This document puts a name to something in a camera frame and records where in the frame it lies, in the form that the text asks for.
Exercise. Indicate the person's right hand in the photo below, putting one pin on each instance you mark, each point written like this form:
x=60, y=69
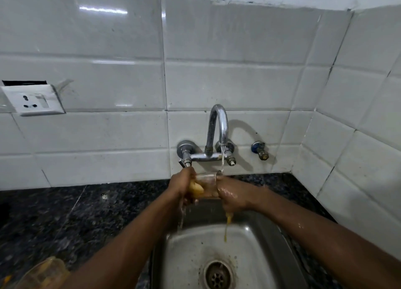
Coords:
x=235, y=194

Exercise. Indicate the person's left hand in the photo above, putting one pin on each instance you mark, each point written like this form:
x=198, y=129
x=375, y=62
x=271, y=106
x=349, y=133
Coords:
x=181, y=183

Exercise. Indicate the person's left fingers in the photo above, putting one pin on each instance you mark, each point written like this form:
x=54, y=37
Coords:
x=189, y=174

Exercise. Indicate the person's right fingers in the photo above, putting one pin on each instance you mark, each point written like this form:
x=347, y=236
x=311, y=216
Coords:
x=223, y=188

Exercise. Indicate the yellow sponge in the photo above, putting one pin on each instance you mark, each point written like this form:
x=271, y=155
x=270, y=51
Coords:
x=195, y=189

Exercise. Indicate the clear drinking glass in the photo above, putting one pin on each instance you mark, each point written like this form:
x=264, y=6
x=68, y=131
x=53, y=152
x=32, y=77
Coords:
x=206, y=184

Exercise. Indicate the person's right forearm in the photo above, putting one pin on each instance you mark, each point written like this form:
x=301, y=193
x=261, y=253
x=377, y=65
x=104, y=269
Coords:
x=332, y=245

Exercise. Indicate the person's left forearm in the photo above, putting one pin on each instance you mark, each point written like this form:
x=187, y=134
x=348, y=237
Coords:
x=125, y=248

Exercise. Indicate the stainless steel sink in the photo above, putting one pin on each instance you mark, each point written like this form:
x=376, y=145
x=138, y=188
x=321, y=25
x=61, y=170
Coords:
x=225, y=251

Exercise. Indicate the sink drain strainer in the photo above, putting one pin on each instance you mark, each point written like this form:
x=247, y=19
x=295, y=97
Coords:
x=218, y=276

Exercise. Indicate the clear plastic container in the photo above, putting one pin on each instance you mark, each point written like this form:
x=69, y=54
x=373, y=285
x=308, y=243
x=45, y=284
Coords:
x=40, y=274

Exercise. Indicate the chrome wall faucet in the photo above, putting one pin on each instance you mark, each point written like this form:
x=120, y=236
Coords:
x=209, y=141

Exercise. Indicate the small brass wall tap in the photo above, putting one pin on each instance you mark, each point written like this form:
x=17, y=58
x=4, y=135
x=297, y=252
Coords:
x=260, y=151

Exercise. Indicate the white wall power socket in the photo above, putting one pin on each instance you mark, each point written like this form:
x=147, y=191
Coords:
x=33, y=99

